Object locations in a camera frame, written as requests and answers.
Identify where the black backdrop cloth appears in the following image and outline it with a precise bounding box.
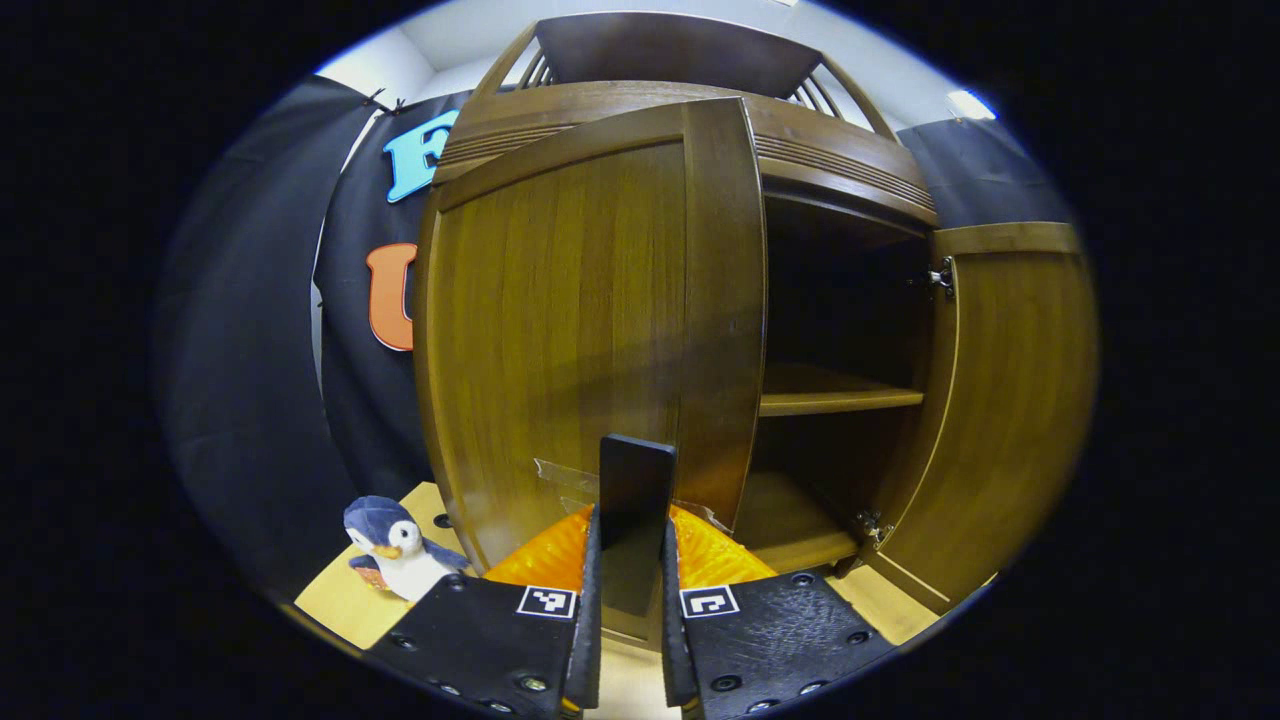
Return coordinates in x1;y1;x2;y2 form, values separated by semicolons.
153;75;383;603
894;117;1078;232
313;90;473;503

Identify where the penguin plush toy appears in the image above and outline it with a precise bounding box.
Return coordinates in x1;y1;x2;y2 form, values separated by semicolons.
343;496;472;604

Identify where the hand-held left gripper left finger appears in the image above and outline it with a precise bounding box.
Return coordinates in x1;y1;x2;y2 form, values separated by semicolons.
363;503;604;720

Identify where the wooden cabinet door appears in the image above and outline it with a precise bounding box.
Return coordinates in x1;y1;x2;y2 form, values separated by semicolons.
413;96;770;646
864;221;1100;615

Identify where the wooden cabinet shelf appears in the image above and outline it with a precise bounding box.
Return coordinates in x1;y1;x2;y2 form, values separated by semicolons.
757;362;927;419

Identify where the wooden double-door shoe cabinet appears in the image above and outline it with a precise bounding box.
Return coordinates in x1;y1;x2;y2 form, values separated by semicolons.
413;12;1100;651

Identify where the black door handle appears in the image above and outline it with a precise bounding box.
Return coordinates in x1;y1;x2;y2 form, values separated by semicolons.
598;434;678;617

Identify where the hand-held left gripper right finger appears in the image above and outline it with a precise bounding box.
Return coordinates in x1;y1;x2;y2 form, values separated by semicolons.
660;503;898;720

